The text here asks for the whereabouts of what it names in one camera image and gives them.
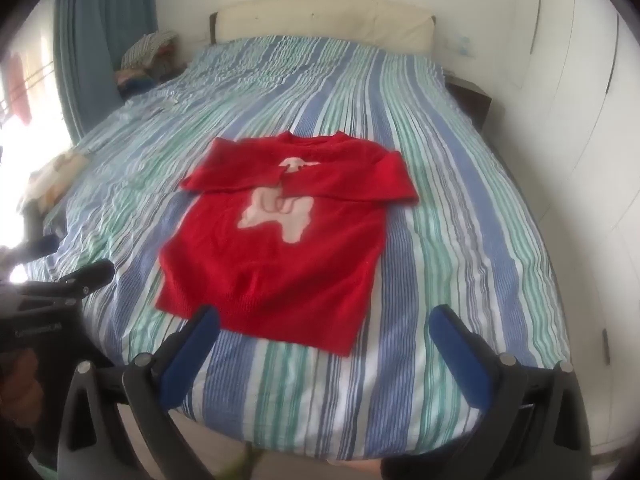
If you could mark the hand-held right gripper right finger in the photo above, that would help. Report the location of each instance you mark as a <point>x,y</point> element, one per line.
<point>457,357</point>

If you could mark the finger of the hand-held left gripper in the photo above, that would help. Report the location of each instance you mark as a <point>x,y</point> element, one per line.
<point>42,244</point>
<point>95,272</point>

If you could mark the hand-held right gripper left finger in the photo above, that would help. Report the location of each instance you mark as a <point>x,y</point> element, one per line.
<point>192,355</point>

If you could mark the red sweater with white print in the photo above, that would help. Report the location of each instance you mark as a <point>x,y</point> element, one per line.
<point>280,280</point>

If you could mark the pile of folded clothes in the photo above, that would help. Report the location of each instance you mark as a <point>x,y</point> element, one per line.
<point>150,47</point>

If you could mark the person's left hand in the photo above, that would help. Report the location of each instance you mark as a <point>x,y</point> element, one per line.
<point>22,385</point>

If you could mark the beige patterned cushion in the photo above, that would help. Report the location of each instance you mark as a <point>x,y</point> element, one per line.
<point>55,172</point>

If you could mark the striped bed sheet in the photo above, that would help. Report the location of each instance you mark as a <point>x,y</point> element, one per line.
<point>450,210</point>

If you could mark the red hanging cloth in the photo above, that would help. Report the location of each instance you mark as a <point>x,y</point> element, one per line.
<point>17,90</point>

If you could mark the metal window railing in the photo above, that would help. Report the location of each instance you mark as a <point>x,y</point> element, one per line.
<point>35,85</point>

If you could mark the blue curtain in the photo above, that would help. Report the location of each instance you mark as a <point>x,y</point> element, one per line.
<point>85,35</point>

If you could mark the dark wooden nightstand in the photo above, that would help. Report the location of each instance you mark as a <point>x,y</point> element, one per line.
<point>472,100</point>

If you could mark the white wardrobe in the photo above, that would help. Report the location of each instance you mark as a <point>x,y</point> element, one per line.
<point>575,110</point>

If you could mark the cream padded headboard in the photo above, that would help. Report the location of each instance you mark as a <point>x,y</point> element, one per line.
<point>325,22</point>

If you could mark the white wall socket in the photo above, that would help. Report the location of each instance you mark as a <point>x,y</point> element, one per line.
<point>460,44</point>

